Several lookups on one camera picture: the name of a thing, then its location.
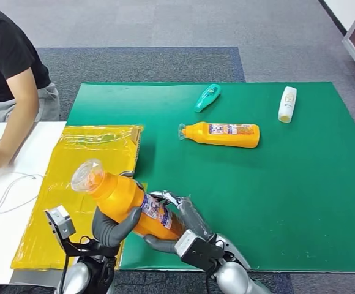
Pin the person's forearm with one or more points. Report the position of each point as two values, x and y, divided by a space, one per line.
20 113

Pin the teal bottle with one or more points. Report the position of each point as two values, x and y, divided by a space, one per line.
207 98

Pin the white board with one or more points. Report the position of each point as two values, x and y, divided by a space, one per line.
0 239

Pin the yellow film-wrapped flat box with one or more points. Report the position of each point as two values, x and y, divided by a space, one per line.
64 146

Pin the green mat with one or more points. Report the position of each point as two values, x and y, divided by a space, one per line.
257 182

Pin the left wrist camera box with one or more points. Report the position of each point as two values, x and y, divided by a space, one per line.
61 223

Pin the person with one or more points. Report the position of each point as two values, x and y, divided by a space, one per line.
3 48

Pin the white bottle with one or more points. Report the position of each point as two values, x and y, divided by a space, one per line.
287 103

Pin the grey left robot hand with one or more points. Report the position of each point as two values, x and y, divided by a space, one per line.
110 233

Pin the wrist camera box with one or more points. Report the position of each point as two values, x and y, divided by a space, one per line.
61 223
195 249

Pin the orange bottle with label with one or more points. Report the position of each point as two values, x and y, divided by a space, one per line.
122 199
225 137

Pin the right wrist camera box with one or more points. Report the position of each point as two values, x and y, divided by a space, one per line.
195 249

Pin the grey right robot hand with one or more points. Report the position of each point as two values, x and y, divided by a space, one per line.
194 219

